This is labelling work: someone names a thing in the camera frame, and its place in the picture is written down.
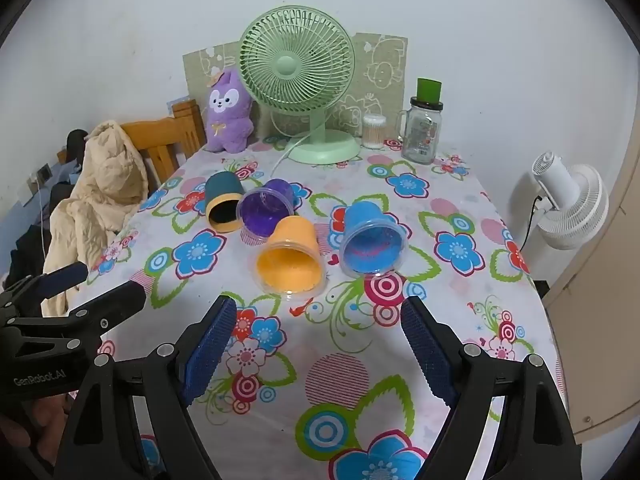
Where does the orange cup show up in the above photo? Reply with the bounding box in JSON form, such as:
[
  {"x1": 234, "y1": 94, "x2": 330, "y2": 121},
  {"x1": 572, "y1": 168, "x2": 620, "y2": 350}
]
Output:
[{"x1": 255, "y1": 216, "x2": 328, "y2": 301}]

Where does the glass jar mug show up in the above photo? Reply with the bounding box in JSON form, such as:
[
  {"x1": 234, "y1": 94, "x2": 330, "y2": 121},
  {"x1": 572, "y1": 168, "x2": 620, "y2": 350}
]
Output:
[{"x1": 397, "y1": 96, "x2": 445, "y2": 166}]

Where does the cartoon print board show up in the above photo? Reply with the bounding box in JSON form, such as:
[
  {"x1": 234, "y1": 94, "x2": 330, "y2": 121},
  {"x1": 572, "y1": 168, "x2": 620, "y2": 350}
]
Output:
[{"x1": 181, "y1": 32, "x2": 408, "y2": 148}]

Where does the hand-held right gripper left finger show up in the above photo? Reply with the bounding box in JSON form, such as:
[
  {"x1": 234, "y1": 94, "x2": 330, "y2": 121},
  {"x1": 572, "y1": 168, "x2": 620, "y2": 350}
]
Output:
[{"x1": 54, "y1": 295, "x2": 238, "y2": 480}]

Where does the white standing fan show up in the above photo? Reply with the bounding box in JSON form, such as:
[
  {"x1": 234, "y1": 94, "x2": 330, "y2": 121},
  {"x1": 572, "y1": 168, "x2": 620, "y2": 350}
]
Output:
[{"x1": 520, "y1": 150, "x2": 610, "y2": 251}]

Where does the dark cloth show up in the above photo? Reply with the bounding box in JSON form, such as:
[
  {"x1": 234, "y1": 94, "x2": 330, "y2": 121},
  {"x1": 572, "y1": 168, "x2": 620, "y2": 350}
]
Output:
[{"x1": 0, "y1": 182, "x2": 76, "y2": 291}]

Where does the green plastic cup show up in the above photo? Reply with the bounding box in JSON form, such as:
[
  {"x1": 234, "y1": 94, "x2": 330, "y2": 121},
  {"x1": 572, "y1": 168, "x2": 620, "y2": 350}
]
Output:
[{"x1": 416, "y1": 77, "x2": 443, "y2": 106}]

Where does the floral tablecloth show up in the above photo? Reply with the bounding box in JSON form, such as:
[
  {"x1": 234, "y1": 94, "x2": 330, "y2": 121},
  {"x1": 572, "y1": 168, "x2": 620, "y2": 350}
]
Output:
[{"x1": 42, "y1": 137, "x2": 571, "y2": 480}]

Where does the purple cup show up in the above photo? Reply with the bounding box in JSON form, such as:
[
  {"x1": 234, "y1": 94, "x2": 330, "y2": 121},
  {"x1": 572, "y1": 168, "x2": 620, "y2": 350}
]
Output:
[{"x1": 236, "y1": 178, "x2": 295, "y2": 246}]

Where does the cotton swab container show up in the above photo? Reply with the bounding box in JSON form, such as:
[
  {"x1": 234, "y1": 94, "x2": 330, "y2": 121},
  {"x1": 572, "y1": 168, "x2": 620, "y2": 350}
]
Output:
[{"x1": 362, "y1": 114, "x2": 388, "y2": 150}]

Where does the dark teal cup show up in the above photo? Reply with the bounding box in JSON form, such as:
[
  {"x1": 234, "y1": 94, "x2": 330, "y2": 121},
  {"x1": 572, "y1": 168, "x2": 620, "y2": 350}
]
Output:
[{"x1": 204, "y1": 171, "x2": 246, "y2": 233}]

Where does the purple plush toy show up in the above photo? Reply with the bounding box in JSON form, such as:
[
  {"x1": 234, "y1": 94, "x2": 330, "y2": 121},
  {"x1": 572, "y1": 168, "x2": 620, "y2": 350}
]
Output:
[{"x1": 205, "y1": 69, "x2": 256, "y2": 154}]

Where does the wooden chair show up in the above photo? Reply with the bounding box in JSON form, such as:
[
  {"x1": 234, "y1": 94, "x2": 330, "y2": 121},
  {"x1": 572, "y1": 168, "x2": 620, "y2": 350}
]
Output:
[{"x1": 120, "y1": 99, "x2": 207, "y2": 186}]

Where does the beige padded jacket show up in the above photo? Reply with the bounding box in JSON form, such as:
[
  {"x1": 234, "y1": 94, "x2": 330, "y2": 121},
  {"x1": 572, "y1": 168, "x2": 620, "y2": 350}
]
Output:
[{"x1": 42, "y1": 120, "x2": 150, "y2": 316}]

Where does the blue cup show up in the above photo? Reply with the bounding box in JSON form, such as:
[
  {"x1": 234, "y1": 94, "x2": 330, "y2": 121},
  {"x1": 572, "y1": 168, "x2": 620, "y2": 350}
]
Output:
[{"x1": 339, "y1": 201, "x2": 408, "y2": 278}]

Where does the white fan cable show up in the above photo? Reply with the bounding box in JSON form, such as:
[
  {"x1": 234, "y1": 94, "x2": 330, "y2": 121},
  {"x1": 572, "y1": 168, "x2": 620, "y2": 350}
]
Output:
[{"x1": 271, "y1": 132, "x2": 313, "y2": 173}]

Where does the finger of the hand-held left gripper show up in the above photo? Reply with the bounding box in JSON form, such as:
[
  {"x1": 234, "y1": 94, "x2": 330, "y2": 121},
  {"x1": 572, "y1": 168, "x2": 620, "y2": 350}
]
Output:
[
  {"x1": 66, "y1": 280, "x2": 147, "y2": 342},
  {"x1": 0, "y1": 261, "x2": 90, "y2": 312}
]

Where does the green desk fan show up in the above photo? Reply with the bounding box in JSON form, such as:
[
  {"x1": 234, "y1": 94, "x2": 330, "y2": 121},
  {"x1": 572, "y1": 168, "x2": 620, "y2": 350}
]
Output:
[{"x1": 239, "y1": 6, "x2": 361, "y2": 165}]

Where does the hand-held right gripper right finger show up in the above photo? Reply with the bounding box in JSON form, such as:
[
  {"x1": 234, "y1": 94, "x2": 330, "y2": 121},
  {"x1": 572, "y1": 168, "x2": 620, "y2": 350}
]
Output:
[{"x1": 400, "y1": 296, "x2": 583, "y2": 480}]

